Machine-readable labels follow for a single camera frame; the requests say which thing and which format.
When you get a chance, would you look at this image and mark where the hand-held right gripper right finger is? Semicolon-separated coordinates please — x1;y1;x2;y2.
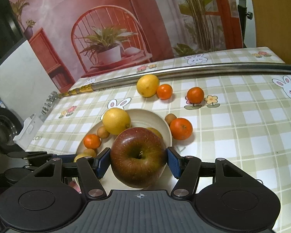
167;147;248;199

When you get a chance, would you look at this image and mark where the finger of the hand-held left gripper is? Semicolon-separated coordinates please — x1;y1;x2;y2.
8;151;48;159
25;155;77;170

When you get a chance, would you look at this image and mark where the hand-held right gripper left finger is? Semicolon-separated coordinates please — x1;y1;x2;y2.
31;148;111;199

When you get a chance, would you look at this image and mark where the small brown longan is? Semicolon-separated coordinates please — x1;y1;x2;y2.
83;148;97;158
165;114;177;126
97;126;110;139

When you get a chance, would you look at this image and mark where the small orange tangerine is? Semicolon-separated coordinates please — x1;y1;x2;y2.
187;87;204;103
170;118;193;140
157;84;173;100
84;134;102;150

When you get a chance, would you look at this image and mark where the dark red apple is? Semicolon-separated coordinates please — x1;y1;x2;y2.
110;127;168;188

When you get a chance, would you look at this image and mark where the yellow round citrus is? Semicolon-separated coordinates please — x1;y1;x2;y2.
145;127;163;139

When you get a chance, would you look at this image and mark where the large yellow lemon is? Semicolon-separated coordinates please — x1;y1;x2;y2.
102;108;131;136

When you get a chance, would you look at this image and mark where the white round plate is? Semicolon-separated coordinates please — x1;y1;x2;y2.
75;109;173;191

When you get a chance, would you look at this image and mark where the white plastic box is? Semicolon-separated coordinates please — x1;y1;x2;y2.
13;114;43;148

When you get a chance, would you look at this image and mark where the black round appliance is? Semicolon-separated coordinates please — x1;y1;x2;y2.
0;108;23;146

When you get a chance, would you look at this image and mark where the clear plastic clip strip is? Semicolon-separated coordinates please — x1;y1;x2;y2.
40;91;60;122

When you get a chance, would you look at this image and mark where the green checkered rabbit tablecloth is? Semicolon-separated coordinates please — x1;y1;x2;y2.
27;46;291;233

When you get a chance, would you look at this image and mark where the silver metal pole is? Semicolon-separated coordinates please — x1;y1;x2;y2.
58;63;291;99

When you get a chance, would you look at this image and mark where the black metal stand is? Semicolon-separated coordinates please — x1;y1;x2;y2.
236;0;254;48

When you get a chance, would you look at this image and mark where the brown wooden board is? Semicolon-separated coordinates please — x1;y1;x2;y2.
246;0;291;66

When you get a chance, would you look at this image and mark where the wall poster with red chair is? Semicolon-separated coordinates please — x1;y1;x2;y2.
2;0;244;94

